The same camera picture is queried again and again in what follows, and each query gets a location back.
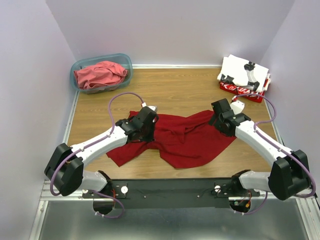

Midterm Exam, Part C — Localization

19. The dark red t shirt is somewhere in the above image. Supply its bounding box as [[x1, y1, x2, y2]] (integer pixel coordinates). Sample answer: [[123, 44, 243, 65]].
[[106, 110, 236, 169]]

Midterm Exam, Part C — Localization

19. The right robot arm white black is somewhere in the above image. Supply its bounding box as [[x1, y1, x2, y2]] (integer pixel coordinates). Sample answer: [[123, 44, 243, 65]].
[[209, 98, 316, 201]]

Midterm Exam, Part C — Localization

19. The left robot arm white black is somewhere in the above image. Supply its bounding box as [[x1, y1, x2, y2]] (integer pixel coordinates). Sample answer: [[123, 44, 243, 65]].
[[44, 106, 159, 198]]

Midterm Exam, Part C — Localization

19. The folded white printed t shirt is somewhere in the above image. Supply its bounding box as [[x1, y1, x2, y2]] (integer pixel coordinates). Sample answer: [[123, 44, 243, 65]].
[[217, 54, 269, 93]]

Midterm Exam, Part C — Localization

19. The pink t shirt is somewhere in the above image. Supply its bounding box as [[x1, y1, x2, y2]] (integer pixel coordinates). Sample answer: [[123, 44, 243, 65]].
[[73, 61, 128, 90]]

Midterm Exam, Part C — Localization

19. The teal plastic bin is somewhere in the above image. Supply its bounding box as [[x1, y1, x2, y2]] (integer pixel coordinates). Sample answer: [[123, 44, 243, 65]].
[[69, 53, 133, 95]]

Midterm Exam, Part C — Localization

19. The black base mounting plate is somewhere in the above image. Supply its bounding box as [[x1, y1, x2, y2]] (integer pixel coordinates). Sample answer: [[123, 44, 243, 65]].
[[82, 177, 267, 210]]

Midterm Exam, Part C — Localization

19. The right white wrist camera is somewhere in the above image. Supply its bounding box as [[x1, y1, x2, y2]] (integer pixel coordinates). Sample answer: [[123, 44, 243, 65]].
[[230, 100, 245, 115]]

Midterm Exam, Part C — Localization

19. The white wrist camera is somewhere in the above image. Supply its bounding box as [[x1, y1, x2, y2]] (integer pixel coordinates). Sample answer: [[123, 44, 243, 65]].
[[147, 105, 158, 113], [230, 100, 245, 115]]

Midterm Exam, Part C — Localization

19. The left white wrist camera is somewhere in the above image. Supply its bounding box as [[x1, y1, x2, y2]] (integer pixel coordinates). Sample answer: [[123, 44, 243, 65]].
[[147, 105, 158, 113]]

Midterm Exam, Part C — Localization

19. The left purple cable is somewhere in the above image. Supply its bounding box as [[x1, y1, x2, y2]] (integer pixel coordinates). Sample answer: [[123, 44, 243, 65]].
[[49, 91, 148, 196]]

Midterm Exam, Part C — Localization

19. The aluminium extrusion frame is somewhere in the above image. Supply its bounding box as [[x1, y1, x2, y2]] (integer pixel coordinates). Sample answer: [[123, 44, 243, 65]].
[[29, 91, 81, 240]]

